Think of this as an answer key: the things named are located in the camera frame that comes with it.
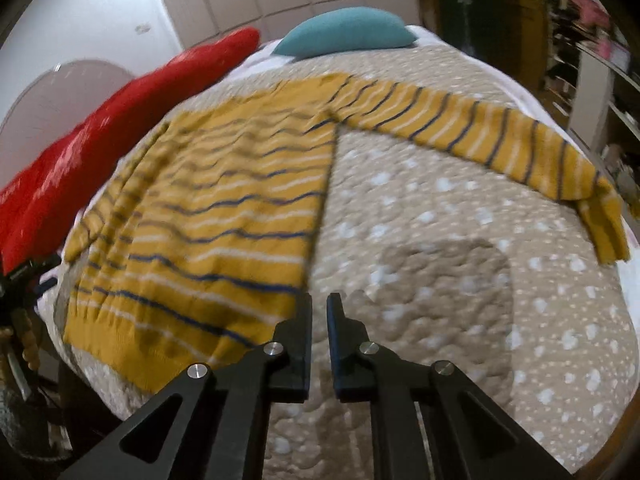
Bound dark wooden door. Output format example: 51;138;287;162
436;0;548;91

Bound white shelf unit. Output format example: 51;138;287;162
544;0;639;186

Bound red blanket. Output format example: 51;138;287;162
1;26;260;274

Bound teal pillow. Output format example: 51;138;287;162
273;6;416;58

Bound yellow striped knit sweater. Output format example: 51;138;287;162
63;73;629;392

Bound white bed sheet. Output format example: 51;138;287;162
222;39;296;81

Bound pink clothes on shelf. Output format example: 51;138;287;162
570;0;611;30

